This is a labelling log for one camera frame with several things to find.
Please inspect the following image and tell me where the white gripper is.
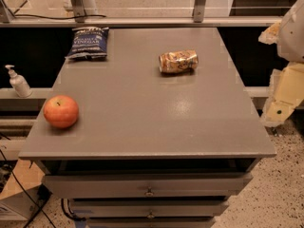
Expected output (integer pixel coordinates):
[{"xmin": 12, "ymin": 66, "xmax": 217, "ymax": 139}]
[{"xmin": 257, "ymin": 21, "xmax": 304, "ymax": 128}]

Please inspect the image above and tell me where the orange soda can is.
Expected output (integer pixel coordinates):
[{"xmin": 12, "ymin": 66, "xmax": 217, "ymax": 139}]
[{"xmin": 159, "ymin": 49, "xmax": 199, "ymax": 74}]

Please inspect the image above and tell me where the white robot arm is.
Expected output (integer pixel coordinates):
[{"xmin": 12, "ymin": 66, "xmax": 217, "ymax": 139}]
[{"xmin": 258, "ymin": 0, "xmax": 304, "ymax": 127}]

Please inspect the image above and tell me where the top grey drawer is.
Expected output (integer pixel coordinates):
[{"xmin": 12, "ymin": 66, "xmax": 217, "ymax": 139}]
[{"xmin": 43, "ymin": 173, "xmax": 253, "ymax": 199}]

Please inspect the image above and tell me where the grey drawer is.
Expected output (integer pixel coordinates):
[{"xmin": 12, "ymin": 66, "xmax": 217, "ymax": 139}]
[
  {"xmin": 86, "ymin": 218, "xmax": 215, "ymax": 228},
  {"xmin": 70, "ymin": 199, "xmax": 228, "ymax": 219},
  {"xmin": 43, "ymin": 173, "xmax": 253, "ymax": 199}
]

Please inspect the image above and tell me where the grey drawer cabinet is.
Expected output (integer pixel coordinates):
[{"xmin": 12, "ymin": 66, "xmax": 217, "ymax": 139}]
[{"xmin": 17, "ymin": 27, "xmax": 277, "ymax": 228}]

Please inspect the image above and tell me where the bottom grey drawer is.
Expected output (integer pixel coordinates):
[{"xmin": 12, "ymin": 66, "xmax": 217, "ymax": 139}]
[{"xmin": 86, "ymin": 218, "xmax": 215, "ymax": 228}]

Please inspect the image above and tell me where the blue chip bag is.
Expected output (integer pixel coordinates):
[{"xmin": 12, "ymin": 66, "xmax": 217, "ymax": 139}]
[{"xmin": 66, "ymin": 27, "xmax": 109, "ymax": 60}]

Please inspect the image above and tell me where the red apple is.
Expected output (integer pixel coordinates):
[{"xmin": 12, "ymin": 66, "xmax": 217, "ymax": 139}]
[{"xmin": 43, "ymin": 95, "xmax": 79, "ymax": 128}]

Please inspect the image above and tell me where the middle grey drawer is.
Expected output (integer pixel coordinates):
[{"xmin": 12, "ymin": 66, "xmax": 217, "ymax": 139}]
[{"xmin": 70, "ymin": 199, "xmax": 228, "ymax": 219}]

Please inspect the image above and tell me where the white pump bottle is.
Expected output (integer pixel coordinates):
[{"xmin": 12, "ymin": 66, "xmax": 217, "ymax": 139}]
[{"xmin": 5, "ymin": 65, "xmax": 32, "ymax": 98}]

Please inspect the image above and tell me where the cardboard box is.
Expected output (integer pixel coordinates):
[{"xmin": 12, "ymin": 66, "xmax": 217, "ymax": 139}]
[{"xmin": 0, "ymin": 160, "xmax": 50, "ymax": 221}]

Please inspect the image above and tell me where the right metal bracket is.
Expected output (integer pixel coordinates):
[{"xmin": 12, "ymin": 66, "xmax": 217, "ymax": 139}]
[{"xmin": 193, "ymin": 0, "xmax": 206, "ymax": 23}]

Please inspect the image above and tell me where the metal bracket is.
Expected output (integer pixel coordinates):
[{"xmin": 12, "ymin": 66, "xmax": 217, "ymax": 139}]
[
  {"xmin": 70, "ymin": 0, "xmax": 86, "ymax": 23},
  {"xmin": 193, "ymin": 0, "xmax": 206, "ymax": 23}
]

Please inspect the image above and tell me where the left metal bracket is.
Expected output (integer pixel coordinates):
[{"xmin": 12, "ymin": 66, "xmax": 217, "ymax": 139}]
[{"xmin": 70, "ymin": 0, "xmax": 86, "ymax": 23}]

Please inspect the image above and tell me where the black cable on shelf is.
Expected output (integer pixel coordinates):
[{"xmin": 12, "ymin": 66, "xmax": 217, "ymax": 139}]
[{"xmin": 12, "ymin": 13, "xmax": 107, "ymax": 21}]

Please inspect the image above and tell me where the black floor cable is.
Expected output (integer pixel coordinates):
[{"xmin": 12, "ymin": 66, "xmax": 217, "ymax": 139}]
[{"xmin": 0, "ymin": 149, "xmax": 58, "ymax": 228}]

